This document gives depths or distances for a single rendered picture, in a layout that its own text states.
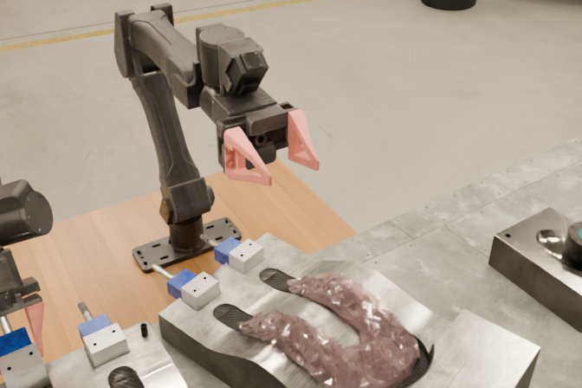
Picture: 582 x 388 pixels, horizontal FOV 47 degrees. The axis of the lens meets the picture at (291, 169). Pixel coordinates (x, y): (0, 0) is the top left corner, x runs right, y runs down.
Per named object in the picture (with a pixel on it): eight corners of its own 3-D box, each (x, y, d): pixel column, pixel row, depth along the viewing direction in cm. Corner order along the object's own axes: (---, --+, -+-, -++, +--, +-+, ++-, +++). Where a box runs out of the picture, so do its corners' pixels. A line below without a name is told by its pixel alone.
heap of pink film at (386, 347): (226, 334, 100) (223, 297, 96) (300, 272, 112) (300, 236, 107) (371, 431, 87) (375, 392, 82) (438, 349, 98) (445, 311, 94)
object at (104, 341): (67, 321, 102) (60, 296, 99) (99, 308, 104) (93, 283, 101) (98, 380, 93) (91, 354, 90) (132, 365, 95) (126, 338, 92)
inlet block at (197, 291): (145, 286, 113) (140, 261, 110) (167, 270, 117) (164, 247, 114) (198, 322, 106) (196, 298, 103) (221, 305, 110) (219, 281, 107)
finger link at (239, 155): (308, 144, 75) (268, 107, 82) (252, 162, 72) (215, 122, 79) (307, 192, 79) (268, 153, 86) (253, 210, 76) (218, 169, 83)
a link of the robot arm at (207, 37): (265, 35, 84) (223, 3, 92) (202, 49, 80) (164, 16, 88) (266, 115, 90) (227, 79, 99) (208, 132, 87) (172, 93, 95)
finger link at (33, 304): (62, 353, 86) (37, 286, 85) (5, 378, 83) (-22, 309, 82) (54, 343, 92) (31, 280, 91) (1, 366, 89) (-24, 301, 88)
